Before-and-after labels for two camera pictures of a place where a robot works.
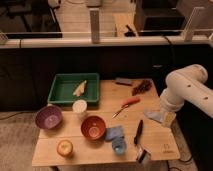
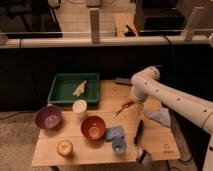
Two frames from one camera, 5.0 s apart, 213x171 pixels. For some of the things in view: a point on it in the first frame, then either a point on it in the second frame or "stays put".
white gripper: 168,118 → 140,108
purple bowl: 49,117 stays put
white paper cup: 79,106 stays put
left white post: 94,18 stays put
